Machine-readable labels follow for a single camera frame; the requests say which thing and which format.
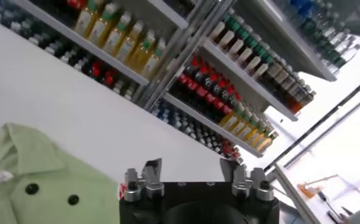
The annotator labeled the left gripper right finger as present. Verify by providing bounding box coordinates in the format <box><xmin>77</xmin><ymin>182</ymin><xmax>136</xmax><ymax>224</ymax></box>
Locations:
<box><xmin>220</xmin><ymin>158</ymin><xmax>274</xmax><ymax>201</ymax></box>

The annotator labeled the orange tool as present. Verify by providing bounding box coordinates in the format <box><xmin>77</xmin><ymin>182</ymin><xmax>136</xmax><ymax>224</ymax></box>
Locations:
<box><xmin>298</xmin><ymin>174</ymin><xmax>339</xmax><ymax>199</ymax></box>

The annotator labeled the grey metal shelf unit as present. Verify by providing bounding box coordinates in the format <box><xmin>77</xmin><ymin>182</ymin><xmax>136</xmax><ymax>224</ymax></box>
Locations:
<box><xmin>0</xmin><ymin>0</ymin><xmax>229</xmax><ymax>107</ymax></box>
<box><xmin>143</xmin><ymin>0</ymin><xmax>360</xmax><ymax>162</ymax></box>

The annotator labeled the small red cap cola bottle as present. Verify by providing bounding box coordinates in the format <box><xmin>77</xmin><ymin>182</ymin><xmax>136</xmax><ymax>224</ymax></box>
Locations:
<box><xmin>102</xmin><ymin>69</ymin><xmax>117</xmax><ymax>88</ymax></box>
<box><xmin>88</xmin><ymin>60</ymin><xmax>103</xmax><ymax>79</ymax></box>

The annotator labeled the yellow tea bottle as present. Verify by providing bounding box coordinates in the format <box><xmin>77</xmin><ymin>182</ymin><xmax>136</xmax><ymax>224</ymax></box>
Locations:
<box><xmin>102</xmin><ymin>13</ymin><xmax>131</xmax><ymax>55</ymax></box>
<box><xmin>142</xmin><ymin>38</ymin><xmax>167</xmax><ymax>79</ymax></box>
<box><xmin>218</xmin><ymin>106</ymin><xmax>246</xmax><ymax>128</ymax></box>
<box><xmin>245</xmin><ymin>123</ymin><xmax>266</xmax><ymax>145</ymax></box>
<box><xmin>252</xmin><ymin>127</ymin><xmax>272</xmax><ymax>150</ymax></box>
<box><xmin>88</xmin><ymin>3</ymin><xmax>117</xmax><ymax>45</ymax></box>
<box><xmin>237</xmin><ymin>117</ymin><xmax>260</xmax><ymax>140</ymax></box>
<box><xmin>128</xmin><ymin>30</ymin><xmax>156</xmax><ymax>72</ymax></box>
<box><xmin>228</xmin><ymin>112</ymin><xmax>254</xmax><ymax>135</ymax></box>
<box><xmin>257</xmin><ymin>130</ymin><xmax>280</xmax><ymax>153</ymax></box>
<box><xmin>116</xmin><ymin>21</ymin><xmax>144</xmax><ymax>63</ymax></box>
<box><xmin>75</xmin><ymin>1</ymin><xmax>95</xmax><ymax>36</ymax></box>

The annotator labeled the black window frame post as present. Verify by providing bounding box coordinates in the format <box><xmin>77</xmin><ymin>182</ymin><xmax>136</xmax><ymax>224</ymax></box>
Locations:
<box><xmin>263</xmin><ymin>72</ymin><xmax>360</xmax><ymax>171</ymax></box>

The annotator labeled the white side table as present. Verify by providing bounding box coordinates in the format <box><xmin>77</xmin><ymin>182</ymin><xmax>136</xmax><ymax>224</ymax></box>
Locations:
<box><xmin>265</xmin><ymin>164</ymin><xmax>360</xmax><ymax>224</ymax></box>

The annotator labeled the dark bottle beige label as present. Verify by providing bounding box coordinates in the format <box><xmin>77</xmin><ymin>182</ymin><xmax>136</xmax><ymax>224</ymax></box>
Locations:
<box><xmin>272</xmin><ymin>68</ymin><xmax>293</xmax><ymax>92</ymax></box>
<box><xmin>263</xmin><ymin>60</ymin><xmax>286</xmax><ymax>85</ymax></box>

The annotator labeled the green short-sleeve shirt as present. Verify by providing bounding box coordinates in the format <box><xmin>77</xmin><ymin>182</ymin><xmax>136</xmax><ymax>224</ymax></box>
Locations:
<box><xmin>0</xmin><ymin>122</ymin><xmax>122</xmax><ymax>224</ymax></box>

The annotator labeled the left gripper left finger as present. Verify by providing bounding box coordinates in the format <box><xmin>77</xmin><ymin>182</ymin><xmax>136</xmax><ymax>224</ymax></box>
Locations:
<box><xmin>123</xmin><ymin>158</ymin><xmax>165</xmax><ymax>202</ymax></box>

